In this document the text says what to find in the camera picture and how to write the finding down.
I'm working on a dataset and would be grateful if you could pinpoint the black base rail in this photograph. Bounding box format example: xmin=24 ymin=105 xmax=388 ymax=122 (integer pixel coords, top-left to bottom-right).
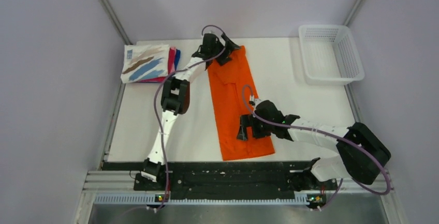
xmin=102 ymin=161 xmax=337 ymax=200

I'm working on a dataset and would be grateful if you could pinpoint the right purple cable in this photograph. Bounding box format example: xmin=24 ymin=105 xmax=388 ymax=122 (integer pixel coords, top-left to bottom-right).
xmin=241 ymin=84 xmax=392 ymax=213

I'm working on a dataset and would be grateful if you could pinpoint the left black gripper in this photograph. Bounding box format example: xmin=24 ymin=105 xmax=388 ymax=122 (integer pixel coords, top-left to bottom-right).
xmin=210 ymin=34 xmax=240 ymax=66

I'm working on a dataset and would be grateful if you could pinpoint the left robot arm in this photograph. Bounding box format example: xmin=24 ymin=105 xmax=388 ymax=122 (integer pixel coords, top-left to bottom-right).
xmin=140 ymin=32 xmax=240 ymax=190

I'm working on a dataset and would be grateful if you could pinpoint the white slotted cable duct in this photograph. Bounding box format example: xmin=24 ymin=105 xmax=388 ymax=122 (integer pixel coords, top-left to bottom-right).
xmin=94 ymin=193 xmax=324 ymax=206

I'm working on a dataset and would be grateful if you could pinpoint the blue folded shirt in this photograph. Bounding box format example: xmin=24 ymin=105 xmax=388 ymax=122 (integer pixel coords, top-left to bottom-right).
xmin=173 ymin=49 xmax=181 ymax=70

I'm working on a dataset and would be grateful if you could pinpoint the purple cable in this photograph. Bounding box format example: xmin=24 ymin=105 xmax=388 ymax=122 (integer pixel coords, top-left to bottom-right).
xmin=145 ymin=24 xmax=227 ymax=214
xmin=241 ymin=84 xmax=392 ymax=213

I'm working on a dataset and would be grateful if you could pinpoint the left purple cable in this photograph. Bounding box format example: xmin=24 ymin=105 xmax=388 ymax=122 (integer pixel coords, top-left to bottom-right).
xmin=145 ymin=24 xmax=227 ymax=214

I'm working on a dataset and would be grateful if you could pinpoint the left corner metal strip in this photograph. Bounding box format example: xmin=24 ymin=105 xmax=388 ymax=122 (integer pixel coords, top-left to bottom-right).
xmin=99 ymin=0 xmax=133 ymax=45

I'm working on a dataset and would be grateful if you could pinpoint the pink folded shirt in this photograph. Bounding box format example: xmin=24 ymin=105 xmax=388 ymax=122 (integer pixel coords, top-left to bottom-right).
xmin=138 ymin=47 xmax=177 ymax=83

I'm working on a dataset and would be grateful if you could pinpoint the aluminium frame rail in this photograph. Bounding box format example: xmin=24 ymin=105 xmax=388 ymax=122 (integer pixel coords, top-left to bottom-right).
xmin=74 ymin=169 xmax=407 ymax=224

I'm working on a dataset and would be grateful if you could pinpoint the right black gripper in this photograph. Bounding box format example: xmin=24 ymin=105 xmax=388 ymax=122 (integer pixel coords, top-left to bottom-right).
xmin=237 ymin=113 xmax=274 ymax=141

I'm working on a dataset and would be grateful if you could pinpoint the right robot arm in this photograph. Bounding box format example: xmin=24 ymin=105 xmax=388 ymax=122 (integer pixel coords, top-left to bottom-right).
xmin=237 ymin=98 xmax=391 ymax=189

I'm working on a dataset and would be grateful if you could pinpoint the white plastic basket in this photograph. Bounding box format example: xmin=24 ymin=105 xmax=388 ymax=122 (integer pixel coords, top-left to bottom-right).
xmin=298 ymin=24 xmax=365 ymax=86

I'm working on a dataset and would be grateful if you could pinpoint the orange t shirt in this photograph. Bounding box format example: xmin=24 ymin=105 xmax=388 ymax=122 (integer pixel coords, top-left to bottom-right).
xmin=208 ymin=46 xmax=275 ymax=161

